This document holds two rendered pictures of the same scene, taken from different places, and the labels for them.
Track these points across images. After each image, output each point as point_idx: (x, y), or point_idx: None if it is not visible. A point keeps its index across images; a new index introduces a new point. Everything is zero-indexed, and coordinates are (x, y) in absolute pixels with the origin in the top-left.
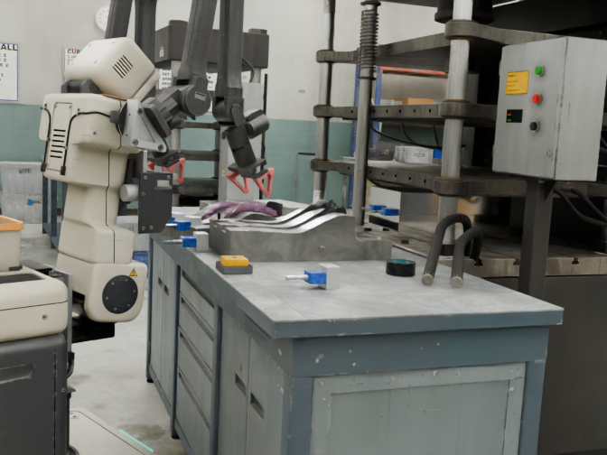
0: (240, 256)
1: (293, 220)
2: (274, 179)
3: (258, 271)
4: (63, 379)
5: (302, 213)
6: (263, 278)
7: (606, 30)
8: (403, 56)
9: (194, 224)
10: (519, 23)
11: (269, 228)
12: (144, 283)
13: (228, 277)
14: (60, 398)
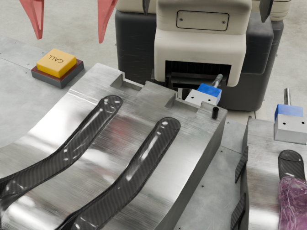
0: (52, 65)
1: (96, 190)
2: None
3: (36, 89)
4: (116, 39)
5: (101, 221)
6: (8, 71)
7: None
8: None
9: (274, 126)
10: None
11: (83, 120)
12: (154, 57)
13: (40, 54)
14: (116, 48)
